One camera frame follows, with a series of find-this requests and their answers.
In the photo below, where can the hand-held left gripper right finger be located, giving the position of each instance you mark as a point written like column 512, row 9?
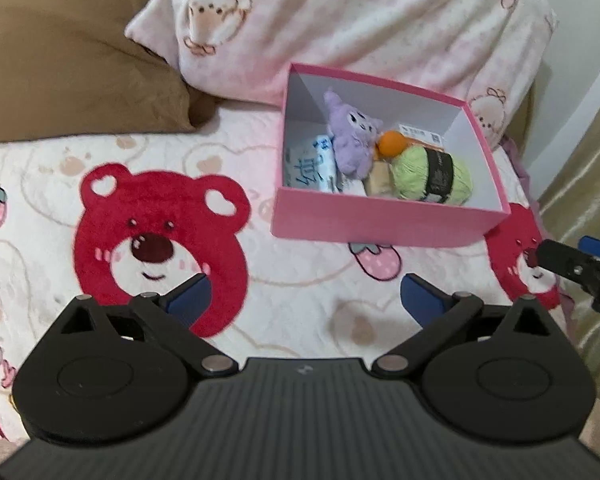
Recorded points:
column 422, row 300

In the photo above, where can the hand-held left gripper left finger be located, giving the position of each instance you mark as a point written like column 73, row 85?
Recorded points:
column 192, row 300

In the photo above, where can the pink cardboard box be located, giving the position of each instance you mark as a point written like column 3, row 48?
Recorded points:
column 380, row 225

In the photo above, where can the green yarn ball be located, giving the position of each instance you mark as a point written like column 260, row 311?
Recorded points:
column 412, row 175

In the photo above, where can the beige foundation bottle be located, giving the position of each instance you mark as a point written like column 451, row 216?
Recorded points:
column 379, row 180

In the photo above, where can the orange makeup sponge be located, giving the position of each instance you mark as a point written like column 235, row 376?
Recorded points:
column 392, row 144

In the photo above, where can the clear plastic box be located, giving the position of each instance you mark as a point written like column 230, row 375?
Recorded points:
column 422, row 136

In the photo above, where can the blue tissue pack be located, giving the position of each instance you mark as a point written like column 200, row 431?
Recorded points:
column 307, row 165

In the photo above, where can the purple plush toy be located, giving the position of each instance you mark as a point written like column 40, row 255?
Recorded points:
column 350, row 135

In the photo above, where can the beige curtain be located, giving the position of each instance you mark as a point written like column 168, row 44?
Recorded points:
column 590, row 170

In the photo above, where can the beige headboard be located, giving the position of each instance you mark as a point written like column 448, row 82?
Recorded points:
column 522, row 115

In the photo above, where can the bear printed blanket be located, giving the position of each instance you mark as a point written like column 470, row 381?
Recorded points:
column 55, row 200

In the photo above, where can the beige fuzzy clothing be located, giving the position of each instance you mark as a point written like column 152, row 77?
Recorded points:
column 0, row 449

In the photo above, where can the brown pillow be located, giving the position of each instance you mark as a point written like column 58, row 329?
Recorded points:
column 70, row 60

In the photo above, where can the pink printed pillow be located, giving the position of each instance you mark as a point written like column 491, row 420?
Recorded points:
column 355, row 15

